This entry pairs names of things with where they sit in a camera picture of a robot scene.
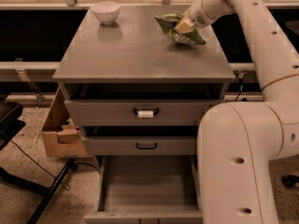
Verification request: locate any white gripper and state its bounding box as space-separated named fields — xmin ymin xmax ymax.
xmin=175 ymin=6 xmax=214 ymax=34

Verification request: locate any green jalapeno chip bag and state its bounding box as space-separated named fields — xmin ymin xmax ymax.
xmin=154 ymin=12 xmax=206 ymax=45

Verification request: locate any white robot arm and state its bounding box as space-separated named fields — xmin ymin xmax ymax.
xmin=176 ymin=0 xmax=299 ymax=224

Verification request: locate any grey drawer cabinet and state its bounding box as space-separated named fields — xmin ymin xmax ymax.
xmin=51 ymin=4 xmax=236 ymax=173

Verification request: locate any grey middle drawer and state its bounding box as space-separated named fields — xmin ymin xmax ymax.
xmin=83 ymin=125 xmax=198 ymax=156

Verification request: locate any grey drawer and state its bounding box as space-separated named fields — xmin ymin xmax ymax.
xmin=84 ymin=156 xmax=203 ymax=224
xmin=65 ymin=83 xmax=223 ymax=126
xmin=83 ymin=125 xmax=198 ymax=156

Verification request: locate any grey top drawer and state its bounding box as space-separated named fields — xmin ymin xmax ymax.
xmin=65 ymin=83 xmax=223 ymax=126

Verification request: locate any grey bottom drawer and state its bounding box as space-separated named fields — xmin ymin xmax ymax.
xmin=84 ymin=156 xmax=203 ymax=224

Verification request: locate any white ceramic bowl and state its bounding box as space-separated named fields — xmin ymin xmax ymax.
xmin=92 ymin=2 xmax=121 ymax=24

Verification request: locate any brown cardboard box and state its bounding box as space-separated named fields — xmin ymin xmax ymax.
xmin=41 ymin=90 xmax=88 ymax=158

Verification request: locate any black caster wheel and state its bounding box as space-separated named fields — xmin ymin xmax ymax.
xmin=281 ymin=175 xmax=299 ymax=188

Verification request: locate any black stand left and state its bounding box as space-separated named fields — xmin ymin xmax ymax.
xmin=0 ymin=101 xmax=78 ymax=224

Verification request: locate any white tape on handle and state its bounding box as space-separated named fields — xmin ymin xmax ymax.
xmin=137 ymin=110 xmax=154 ymax=119

